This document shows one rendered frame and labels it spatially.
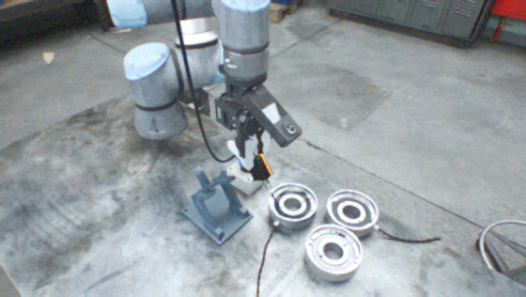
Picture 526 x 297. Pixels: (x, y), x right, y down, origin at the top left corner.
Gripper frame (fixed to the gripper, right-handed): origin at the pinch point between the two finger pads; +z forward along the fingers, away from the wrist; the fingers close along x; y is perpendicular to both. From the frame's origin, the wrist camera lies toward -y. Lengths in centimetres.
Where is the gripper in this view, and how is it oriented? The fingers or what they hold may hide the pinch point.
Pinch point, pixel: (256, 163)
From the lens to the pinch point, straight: 67.4
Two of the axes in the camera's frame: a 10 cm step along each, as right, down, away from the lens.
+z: 0.0, 7.6, 6.5
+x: -6.7, 4.8, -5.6
